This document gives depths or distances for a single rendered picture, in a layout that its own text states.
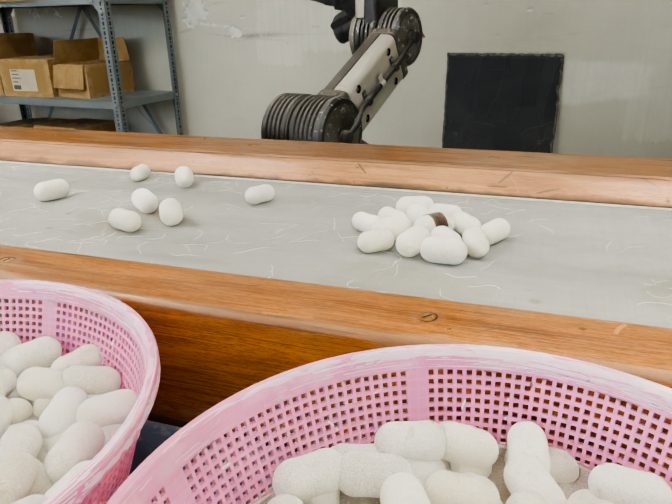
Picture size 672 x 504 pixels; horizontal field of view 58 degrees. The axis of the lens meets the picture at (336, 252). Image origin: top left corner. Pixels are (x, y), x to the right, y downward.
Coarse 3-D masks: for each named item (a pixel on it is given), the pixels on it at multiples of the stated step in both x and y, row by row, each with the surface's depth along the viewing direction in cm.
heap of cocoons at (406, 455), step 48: (384, 432) 28; (432, 432) 28; (480, 432) 28; (528, 432) 28; (288, 480) 26; (336, 480) 26; (384, 480) 26; (432, 480) 26; (480, 480) 25; (528, 480) 25; (576, 480) 28; (624, 480) 25
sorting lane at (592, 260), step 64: (0, 192) 69; (128, 192) 68; (192, 192) 68; (320, 192) 67; (384, 192) 66; (128, 256) 50; (192, 256) 50; (256, 256) 50; (320, 256) 49; (384, 256) 49; (512, 256) 49; (576, 256) 48; (640, 256) 48; (640, 320) 38
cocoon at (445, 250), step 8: (424, 240) 47; (432, 240) 47; (440, 240) 47; (448, 240) 46; (456, 240) 46; (424, 248) 47; (432, 248) 46; (440, 248) 46; (448, 248) 46; (456, 248) 46; (464, 248) 46; (424, 256) 47; (432, 256) 47; (440, 256) 46; (448, 256) 46; (456, 256) 46; (464, 256) 46; (456, 264) 47
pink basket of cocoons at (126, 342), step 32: (0, 288) 39; (32, 288) 38; (64, 288) 38; (0, 320) 39; (32, 320) 39; (64, 320) 38; (96, 320) 37; (128, 320) 34; (64, 352) 38; (128, 352) 34; (128, 384) 34; (128, 416) 25; (128, 448) 25; (96, 480) 23
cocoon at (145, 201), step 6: (138, 192) 61; (144, 192) 60; (150, 192) 60; (132, 198) 61; (138, 198) 60; (144, 198) 60; (150, 198) 60; (156, 198) 60; (138, 204) 60; (144, 204) 60; (150, 204) 60; (156, 204) 60; (144, 210) 60; (150, 210) 60
